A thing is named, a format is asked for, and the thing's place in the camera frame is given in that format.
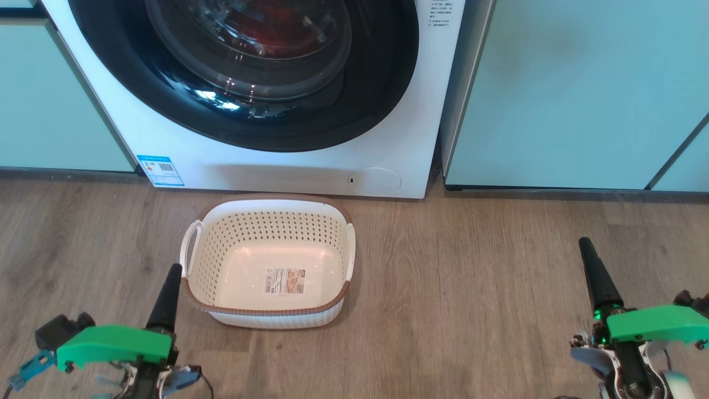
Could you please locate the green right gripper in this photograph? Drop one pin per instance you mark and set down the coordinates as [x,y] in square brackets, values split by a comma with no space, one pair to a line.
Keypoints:
[659,324]

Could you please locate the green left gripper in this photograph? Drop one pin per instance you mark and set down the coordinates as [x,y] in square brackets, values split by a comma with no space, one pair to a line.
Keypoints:
[116,343]

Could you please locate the dark round glass machine door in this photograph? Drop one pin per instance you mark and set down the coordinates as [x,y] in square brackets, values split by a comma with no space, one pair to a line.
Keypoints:
[360,100]

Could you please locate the red and white garment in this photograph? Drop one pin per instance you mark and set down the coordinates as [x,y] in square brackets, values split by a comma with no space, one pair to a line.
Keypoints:
[277,33]

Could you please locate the cream perforated laundry basket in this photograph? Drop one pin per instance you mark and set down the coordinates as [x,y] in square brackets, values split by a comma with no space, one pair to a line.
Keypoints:
[221,238]

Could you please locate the basket product label sticker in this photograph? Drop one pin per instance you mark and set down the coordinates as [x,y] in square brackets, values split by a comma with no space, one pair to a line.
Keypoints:
[285,281]

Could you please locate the white washing machine body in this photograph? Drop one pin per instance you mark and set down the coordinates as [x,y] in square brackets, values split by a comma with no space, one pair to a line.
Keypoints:
[277,172]

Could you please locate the blue energy label sticker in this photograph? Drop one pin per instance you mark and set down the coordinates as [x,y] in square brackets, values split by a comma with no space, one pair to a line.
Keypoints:
[160,170]

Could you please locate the blue plastic connector clip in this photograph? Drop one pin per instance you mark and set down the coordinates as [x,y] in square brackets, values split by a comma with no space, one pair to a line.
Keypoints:
[33,370]

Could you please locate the pale green tall cabinet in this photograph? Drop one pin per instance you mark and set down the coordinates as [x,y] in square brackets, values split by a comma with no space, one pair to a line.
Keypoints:
[554,100]

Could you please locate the round white filter cover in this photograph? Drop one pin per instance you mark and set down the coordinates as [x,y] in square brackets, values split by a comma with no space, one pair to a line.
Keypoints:
[376,182]

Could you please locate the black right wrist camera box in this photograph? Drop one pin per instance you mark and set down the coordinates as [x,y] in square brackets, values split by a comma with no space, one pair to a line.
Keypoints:
[695,302]

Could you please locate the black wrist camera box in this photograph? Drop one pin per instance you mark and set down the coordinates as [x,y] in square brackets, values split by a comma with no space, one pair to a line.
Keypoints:
[58,330]
[695,302]

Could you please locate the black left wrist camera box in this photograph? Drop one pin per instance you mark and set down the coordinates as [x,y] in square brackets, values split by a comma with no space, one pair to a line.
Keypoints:
[58,330]

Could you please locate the pale green cabinet with dark rail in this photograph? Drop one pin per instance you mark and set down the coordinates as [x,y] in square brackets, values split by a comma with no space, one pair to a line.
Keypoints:
[55,111]

